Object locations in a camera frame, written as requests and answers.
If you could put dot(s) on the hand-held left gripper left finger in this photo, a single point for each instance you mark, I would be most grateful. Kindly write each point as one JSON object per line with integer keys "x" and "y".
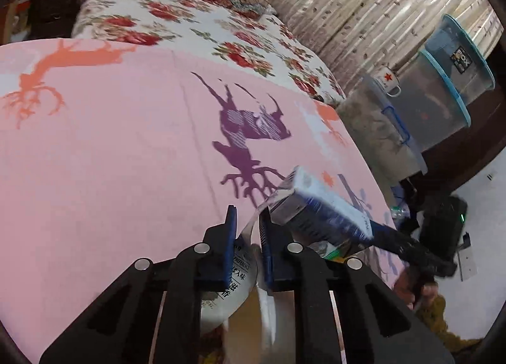
{"x": 229, "y": 247}

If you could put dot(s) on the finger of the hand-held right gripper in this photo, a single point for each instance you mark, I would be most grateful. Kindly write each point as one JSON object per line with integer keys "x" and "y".
{"x": 395, "y": 243}

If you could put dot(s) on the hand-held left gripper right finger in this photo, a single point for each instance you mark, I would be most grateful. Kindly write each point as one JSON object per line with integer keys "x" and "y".
{"x": 265, "y": 247}

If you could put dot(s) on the white printed wrapper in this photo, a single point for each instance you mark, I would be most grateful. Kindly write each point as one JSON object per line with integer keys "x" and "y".
{"x": 241, "y": 269}

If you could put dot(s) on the blue and white milk carton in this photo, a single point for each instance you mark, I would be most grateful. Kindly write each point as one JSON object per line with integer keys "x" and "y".
{"x": 316, "y": 205}

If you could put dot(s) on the person's right hand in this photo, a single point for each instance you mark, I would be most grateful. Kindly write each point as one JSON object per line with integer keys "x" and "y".
{"x": 404, "y": 289}

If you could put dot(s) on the clear storage box blue lid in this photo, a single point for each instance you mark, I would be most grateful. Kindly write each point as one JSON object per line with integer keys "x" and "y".
{"x": 427, "y": 110}

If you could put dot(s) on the pink printed blanket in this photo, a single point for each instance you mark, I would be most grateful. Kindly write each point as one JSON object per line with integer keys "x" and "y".
{"x": 118, "y": 150}

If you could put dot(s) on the white mug red star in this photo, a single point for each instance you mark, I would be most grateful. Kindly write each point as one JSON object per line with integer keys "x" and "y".
{"x": 385, "y": 79}

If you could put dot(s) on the clear storage box black label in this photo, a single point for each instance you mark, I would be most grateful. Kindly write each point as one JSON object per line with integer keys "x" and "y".
{"x": 454, "y": 67}

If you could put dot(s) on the floral bed sheet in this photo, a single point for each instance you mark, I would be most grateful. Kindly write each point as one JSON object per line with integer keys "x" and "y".
{"x": 189, "y": 19}

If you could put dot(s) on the leaf patterned curtain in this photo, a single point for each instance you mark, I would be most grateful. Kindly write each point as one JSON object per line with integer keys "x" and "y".
{"x": 336, "y": 0}

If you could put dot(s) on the dark wooden nightstand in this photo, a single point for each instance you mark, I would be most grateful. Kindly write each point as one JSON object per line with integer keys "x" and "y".
{"x": 55, "y": 12}

